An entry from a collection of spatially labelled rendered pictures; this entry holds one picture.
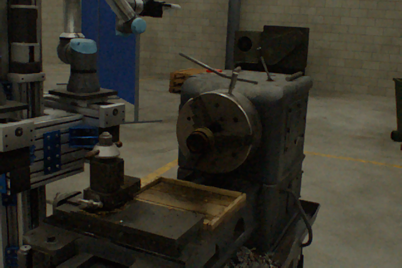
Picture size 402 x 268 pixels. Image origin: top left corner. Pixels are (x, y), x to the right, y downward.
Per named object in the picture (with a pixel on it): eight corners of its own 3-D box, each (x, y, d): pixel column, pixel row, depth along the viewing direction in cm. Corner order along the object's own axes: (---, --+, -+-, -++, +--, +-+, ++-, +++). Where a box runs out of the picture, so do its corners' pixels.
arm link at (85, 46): (75, 70, 199) (75, 39, 196) (65, 67, 209) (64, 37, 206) (101, 69, 206) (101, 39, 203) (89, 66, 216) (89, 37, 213)
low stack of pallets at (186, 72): (190, 86, 1076) (190, 67, 1068) (224, 89, 1047) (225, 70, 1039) (167, 92, 961) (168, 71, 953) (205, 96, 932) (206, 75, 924)
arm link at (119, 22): (122, 37, 222) (122, 14, 220) (112, 36, 231) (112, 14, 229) (136, 37, 227) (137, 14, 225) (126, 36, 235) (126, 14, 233)
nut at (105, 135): (103, 141, 129) (104, 129, 128) (115, 144, 127) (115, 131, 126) (95, 144, 125) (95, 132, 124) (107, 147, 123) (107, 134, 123)
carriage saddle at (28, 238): (85, 214, 147) (85, 197, 146) (217, 250, 128) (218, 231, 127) (13, 253, 120) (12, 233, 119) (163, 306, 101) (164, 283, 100)
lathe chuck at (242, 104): (177, 148, 191) (198, 78, 182) (244, 181, 180) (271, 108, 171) (166, 153, 183) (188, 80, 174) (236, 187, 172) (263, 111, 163)
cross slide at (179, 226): (82, 199, 144) (82, 186, 143) (204, 231, 126) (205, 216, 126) (44, 218, 129) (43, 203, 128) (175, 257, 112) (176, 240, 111)
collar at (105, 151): (102, 149, 132) (102, 139, 131) (125, 153, 129) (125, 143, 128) (85, 155, 125) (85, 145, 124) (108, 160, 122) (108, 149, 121)
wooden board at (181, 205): (158, 184, 178) (159, 174, 177) (245, 203, 163) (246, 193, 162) (112, 211, 151) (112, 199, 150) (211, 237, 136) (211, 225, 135)
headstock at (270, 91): (223, 138, 254) (227, 68, 247) (308, 151, 235) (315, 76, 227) (171, 166, 202) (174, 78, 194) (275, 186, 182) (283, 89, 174)
